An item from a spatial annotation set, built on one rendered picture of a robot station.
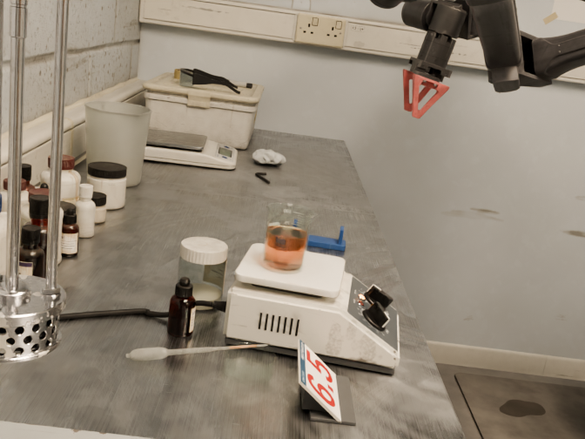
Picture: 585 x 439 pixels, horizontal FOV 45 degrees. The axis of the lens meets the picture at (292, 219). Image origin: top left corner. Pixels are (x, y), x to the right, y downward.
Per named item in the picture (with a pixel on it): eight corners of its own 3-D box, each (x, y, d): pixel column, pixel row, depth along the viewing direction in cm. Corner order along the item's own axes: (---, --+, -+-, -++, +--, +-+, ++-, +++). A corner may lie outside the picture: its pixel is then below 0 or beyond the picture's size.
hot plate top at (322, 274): (345, 264, 88) (346, 257, 88) (339, 300, 77) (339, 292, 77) (252, 248, 90) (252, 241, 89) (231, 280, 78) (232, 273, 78)
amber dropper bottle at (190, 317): (172, 340, 80) (178, 282, 78) (163, 328, 82) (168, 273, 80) (197, 336, 81) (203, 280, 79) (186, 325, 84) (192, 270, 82)
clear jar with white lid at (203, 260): (191, 315, 86) (197, 254, 84) (166, 297, 91) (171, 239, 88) (231, 307, 90) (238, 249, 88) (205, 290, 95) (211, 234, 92)
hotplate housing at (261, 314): (394, 330, 90) (406, 273, 88) (395, 379, 78) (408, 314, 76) (227, 300, 92) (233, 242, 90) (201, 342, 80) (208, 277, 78)
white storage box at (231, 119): (258, 131, 223) (265, 84, 219) (252, 152, 187) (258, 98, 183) (162, 118, 222) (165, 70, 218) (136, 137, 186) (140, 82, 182)
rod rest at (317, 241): (345, 246, 122) (347, 226, 121) (344, 252, 118) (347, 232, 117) (287, 236, 122) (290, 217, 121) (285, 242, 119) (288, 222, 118)
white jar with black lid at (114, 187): (119, 212, 122) (122, 172, 120) (80, 207, 122) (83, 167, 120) (128, 202, 129) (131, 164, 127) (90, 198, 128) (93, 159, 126)
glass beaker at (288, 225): (251, 271, 80) (259, 203, 78) (269, 258, 85) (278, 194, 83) (300, 283, 79) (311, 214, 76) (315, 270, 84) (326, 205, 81)
